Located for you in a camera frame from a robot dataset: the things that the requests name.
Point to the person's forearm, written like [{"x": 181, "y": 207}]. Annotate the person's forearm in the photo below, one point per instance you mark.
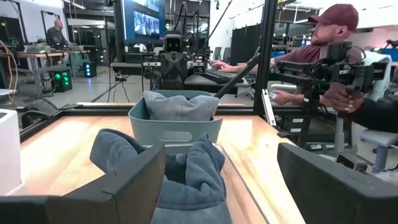
[{"x": 379, "y": 115}]

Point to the computer with green lights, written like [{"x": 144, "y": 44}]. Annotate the computer with green lights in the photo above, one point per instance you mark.
[{"x": 61, "y": 81}]

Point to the black keyboard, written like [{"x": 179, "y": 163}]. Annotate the black keyboard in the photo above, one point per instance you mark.
[{"x": 220, "y": 76}]

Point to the dark blue cap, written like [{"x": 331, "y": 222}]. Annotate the dark blue cap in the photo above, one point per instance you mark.
[
  {"x": 199, "y": 186},
  {"x": 174, "y": 169},
  {"x": 112, "y": 149}
]

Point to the wooden desk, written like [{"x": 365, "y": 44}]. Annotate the wooden desk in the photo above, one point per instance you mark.
[{"x": 46, "y": 55}]

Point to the person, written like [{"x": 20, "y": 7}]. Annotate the person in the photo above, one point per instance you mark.
[
  {"x": 335, "y": 25},
  {"x": 56, "y": 35}
]

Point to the computer with blue lights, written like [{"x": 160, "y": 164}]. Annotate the computer with blue lights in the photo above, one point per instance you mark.
[{"x": 89, "y": 70}]

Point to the grey cap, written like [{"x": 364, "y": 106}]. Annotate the grey cap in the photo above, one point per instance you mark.
[{"x": 180, "y": 107}]

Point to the teal plastic bin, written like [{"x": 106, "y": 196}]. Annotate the teal plastic bin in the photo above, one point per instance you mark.
[{"x": 174, "y": 133}]

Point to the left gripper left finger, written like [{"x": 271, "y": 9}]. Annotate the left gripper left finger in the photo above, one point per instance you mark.
[{"x": 124, "y": 193}]

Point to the large blue display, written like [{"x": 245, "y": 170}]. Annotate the large blue display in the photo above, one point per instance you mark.
[{"x": 146, "y": 21}]

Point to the white frame end plate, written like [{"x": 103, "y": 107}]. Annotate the white frame end plate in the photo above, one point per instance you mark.
[{"x": 268, "y": 109}]

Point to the grey stand pole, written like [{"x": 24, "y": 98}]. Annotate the grey stand pole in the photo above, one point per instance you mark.
[{"x": 339, "y": 137}]

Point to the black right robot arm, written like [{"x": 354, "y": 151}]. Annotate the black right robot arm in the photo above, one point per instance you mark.
[{"x": 196, "y": 34}]

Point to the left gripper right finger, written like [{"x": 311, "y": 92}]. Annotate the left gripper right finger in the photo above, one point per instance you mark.
[{"x": 342, "y": 199}]

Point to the grey stool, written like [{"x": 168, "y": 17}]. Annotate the grey stool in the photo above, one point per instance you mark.
[{"x": 379, "y": 138}]

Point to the black partition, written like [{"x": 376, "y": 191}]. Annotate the black partition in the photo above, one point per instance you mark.
[{"x": 245, "y": 43}]

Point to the grey desk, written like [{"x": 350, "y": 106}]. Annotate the grey desk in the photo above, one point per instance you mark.
[{"x": 199, "y": 84}]

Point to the white hexagonal plant pot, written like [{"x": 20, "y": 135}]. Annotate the white hexagonal plant pot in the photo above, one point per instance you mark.
[{"x": 9, "y": 149}]

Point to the person's hand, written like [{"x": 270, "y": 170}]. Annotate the person's hand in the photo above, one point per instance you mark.
[{"x": 345, "y": 104}]

